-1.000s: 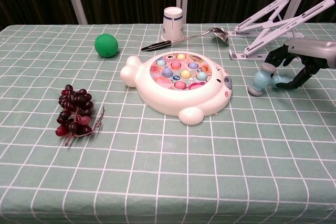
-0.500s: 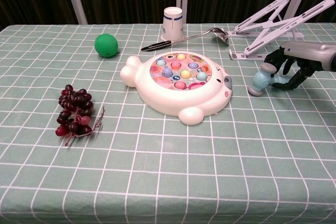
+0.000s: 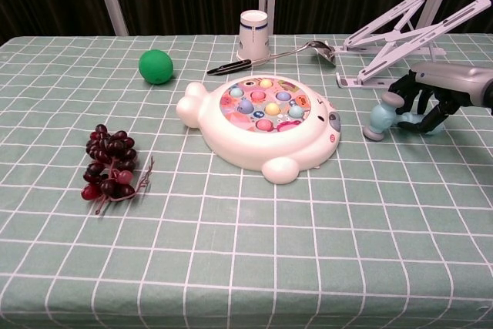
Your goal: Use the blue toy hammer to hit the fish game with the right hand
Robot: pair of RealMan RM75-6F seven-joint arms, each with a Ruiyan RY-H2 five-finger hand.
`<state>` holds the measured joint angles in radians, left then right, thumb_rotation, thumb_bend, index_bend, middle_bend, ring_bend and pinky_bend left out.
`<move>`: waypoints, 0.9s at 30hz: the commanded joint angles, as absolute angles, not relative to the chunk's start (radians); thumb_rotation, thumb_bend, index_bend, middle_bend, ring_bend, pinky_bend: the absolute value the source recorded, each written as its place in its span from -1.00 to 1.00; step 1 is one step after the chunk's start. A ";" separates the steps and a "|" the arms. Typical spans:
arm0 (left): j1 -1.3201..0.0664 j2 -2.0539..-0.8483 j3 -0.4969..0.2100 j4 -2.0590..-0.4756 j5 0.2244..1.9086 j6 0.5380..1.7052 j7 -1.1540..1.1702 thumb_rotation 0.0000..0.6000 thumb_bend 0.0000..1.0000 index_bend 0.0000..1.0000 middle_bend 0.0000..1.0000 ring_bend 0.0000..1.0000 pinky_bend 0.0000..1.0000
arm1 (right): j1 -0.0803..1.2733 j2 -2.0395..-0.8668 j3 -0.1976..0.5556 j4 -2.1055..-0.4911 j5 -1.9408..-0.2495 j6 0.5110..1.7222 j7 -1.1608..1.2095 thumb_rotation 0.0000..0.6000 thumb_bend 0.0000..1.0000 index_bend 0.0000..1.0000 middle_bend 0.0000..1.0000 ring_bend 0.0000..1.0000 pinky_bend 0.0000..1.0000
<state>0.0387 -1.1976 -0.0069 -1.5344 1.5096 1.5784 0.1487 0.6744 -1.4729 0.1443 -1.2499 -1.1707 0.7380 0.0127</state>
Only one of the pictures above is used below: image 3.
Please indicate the white folding laptop stand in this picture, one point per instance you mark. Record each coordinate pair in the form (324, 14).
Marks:
(389, 32)

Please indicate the green checked tablecloth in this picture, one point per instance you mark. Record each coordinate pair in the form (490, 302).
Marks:
(231, 248)

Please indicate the white whack-a-mole toy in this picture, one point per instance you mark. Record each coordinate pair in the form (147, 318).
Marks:
(246, 144)

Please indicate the white paper cup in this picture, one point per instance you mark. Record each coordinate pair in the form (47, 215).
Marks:
(253, 38)

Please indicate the light blue toy hammer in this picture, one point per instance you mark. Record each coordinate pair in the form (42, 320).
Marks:
(383, 119)

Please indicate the green ball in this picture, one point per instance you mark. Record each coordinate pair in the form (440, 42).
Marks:
(155, 66)

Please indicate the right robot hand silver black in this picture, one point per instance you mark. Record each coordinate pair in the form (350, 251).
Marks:
(448, 80)

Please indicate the dark red grape bunch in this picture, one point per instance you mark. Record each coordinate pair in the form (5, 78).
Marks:
(109, 152)

